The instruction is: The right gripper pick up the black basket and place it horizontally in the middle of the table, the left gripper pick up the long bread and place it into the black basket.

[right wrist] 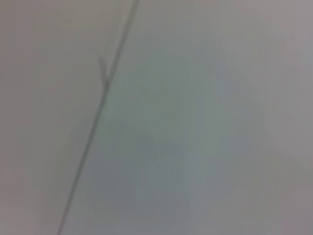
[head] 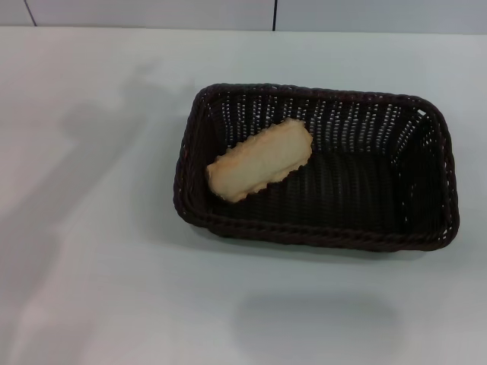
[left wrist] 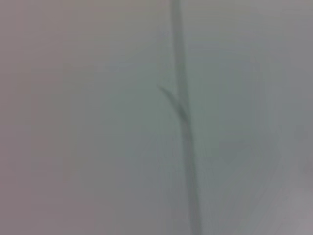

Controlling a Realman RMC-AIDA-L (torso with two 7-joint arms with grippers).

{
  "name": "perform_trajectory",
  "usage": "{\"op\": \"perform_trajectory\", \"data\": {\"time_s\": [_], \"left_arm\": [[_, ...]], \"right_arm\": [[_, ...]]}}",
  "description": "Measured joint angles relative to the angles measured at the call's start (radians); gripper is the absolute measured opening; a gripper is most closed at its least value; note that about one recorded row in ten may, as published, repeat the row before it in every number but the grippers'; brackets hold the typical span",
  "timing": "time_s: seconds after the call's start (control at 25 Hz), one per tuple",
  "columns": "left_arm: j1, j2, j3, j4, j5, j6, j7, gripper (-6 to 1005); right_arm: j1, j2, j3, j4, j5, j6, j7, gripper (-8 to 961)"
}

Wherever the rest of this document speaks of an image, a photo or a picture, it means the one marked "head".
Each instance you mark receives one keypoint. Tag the black vertical wall strip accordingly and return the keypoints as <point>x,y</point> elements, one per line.
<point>274,15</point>

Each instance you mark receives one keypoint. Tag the dark brown woven basket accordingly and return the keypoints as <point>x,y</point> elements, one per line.
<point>342,190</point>

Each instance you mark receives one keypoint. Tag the orange ridged bread roll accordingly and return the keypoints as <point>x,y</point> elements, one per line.
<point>258,161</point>

